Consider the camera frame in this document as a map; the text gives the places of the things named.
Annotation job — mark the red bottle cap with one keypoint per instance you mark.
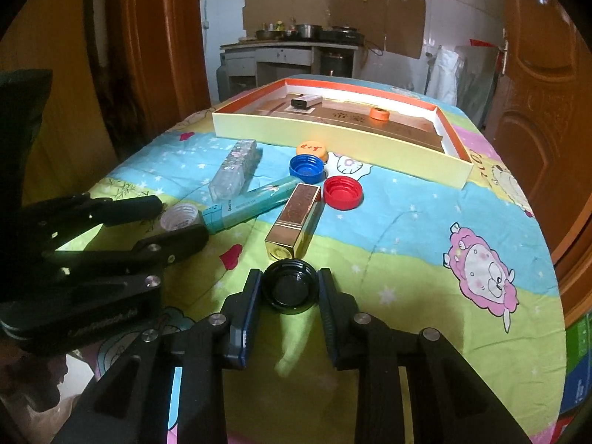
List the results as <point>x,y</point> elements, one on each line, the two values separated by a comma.
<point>342,192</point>

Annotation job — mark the white bottle cap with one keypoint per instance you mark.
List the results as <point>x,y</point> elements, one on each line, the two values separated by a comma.
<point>179,216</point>

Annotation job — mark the right wooden door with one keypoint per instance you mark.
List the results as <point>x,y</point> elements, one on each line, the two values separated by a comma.
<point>540,124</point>

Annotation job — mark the large shallow cardboard tray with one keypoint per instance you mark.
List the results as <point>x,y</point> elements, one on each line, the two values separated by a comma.
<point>418,139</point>

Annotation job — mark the blue bottle cap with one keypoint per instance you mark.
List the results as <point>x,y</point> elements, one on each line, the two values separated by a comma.
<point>309,168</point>

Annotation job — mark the green cardboard box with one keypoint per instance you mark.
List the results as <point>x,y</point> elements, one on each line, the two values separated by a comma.
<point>578,368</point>

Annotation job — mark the colourful cartoon tablecloth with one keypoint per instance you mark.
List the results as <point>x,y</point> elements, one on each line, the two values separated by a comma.
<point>389,254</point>

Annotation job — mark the kitchen counter cabinet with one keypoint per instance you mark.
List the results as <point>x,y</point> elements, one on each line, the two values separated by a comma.
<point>248,65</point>

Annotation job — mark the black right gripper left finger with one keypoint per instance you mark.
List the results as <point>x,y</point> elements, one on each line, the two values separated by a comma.
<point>242,311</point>

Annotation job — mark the white plastic bag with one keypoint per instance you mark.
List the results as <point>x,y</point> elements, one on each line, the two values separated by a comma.
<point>443,82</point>

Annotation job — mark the black stove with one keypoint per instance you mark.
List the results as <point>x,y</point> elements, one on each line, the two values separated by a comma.
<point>342,35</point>

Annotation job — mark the gold rectangular box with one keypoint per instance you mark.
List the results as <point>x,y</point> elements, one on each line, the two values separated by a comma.
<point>292,232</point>

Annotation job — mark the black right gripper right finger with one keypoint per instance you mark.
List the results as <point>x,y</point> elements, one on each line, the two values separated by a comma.
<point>337,310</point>

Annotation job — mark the left wooden door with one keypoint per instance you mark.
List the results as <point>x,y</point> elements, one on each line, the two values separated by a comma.
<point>118,74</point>

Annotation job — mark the black bottle cap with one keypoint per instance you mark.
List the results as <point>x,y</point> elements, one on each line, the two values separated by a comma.
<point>290,286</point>

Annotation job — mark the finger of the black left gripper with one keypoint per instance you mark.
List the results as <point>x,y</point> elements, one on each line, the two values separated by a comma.
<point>147,254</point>
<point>61,219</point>

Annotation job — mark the orange cap in tray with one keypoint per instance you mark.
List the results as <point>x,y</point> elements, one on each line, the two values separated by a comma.
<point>379,114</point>

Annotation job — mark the metal cooking pot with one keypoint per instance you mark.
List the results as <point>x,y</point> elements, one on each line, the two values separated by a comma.
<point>307,31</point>

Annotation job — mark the wooden door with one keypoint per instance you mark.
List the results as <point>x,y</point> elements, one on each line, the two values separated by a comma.
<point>540,124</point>
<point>118,74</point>

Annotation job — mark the yellow-orange bottle cap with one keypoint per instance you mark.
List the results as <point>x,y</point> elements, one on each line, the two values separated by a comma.
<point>313,147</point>

